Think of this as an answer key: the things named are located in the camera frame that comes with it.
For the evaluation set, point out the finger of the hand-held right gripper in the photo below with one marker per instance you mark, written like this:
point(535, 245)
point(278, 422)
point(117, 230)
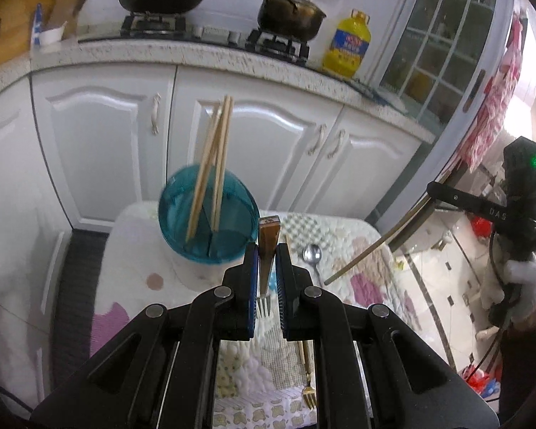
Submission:
point(455, 199)

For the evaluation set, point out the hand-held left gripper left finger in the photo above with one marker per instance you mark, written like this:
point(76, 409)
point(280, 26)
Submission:
point(251, 295)

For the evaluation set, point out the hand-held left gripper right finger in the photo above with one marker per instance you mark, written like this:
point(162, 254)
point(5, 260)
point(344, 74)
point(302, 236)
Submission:
point(282, 295)

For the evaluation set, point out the metal spoon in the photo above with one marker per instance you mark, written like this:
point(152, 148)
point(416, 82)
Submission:
point(312, 254)

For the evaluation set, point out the floral utensil holder teal rim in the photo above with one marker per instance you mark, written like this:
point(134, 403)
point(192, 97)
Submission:
point(210, 228)

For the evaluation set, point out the gold fork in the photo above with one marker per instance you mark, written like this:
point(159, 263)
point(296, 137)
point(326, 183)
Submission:
point(308, 393)

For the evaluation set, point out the person's right forearm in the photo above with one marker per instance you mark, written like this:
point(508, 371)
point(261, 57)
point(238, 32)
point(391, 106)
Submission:
point(531, 366)

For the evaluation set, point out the person's right hand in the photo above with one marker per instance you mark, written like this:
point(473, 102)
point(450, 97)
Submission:
point(525, 281)

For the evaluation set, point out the pink floral hanging cloth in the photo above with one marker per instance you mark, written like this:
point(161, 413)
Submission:
point(491, 111)

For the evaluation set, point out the white cabinet door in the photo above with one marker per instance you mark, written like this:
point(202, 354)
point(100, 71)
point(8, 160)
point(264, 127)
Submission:
point(268, 143)
point(18, 187)
point(375, 174)
point(102, 143)

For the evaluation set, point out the quilted patchwork cloth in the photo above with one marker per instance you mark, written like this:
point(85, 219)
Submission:
point(129, 259)

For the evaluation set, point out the blue cloth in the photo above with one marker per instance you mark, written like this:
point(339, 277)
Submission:
point(379, 96)

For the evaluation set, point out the white framed glass door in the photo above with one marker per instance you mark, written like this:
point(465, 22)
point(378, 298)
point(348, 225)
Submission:
point(429, 53)

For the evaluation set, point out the yellow cooking oil bottle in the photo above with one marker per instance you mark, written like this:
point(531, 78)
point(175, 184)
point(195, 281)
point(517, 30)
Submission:
point(346, 47)

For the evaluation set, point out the dark stockpot with lid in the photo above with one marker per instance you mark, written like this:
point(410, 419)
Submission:
point(290, 13)

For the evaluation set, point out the silver stove knob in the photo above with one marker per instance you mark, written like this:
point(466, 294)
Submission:
point(234, 35)
point(198, 31)

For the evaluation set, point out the speckled stone countertop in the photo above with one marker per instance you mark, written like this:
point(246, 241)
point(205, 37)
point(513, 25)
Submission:
point(161, 51)

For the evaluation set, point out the black gas stove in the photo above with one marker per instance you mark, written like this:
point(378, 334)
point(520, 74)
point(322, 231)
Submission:
point(214, 35)

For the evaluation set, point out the wooden knife block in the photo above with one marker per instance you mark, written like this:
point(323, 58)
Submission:
point(69, 9)

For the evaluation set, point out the blue and white packet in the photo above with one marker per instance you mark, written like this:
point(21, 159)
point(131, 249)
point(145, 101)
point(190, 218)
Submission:
point(36, 27)

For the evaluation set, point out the wooden cutting board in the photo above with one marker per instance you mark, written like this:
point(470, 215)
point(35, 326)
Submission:
point(15, 22)

